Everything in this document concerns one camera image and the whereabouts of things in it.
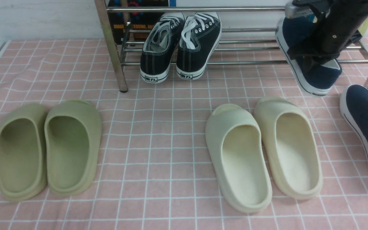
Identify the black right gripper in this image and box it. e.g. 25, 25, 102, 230
287, 3, 368, 73

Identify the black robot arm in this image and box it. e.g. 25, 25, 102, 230
287, 0, 368, 73

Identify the metal shoe rack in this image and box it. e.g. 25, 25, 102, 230
95, 0, 368, 93

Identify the black right canvas sneaker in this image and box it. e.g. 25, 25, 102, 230
176, 12, 222, 81

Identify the black canvas sneaker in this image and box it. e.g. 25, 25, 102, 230
176, 12, 222, 81
140, 12, 185, 83

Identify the cream right slide sandal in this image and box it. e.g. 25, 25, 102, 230
253, 97, 323, 200

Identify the cream slide sandal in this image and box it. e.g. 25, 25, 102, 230
253, 97, 323, 200
205, 104, 272, 213

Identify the cream left slide sandal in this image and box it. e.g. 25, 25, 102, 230
205, 104, 272, 213

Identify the black left canvas sneaker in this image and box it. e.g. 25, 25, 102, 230
140, 12, 185, 83

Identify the dark printed box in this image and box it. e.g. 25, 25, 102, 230
108, 0, 176, 45

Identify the pink checkered tablecloth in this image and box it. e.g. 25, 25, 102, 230
0, 39, 368, 230

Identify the green right slide sandal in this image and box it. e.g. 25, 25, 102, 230
44, 100, 102, 196

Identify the green slide sandal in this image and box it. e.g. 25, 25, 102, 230
44, 100, 102, 196
0, 103, 48, 202

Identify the green left slide sandal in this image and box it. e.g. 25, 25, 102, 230
0, 103, 48, 202

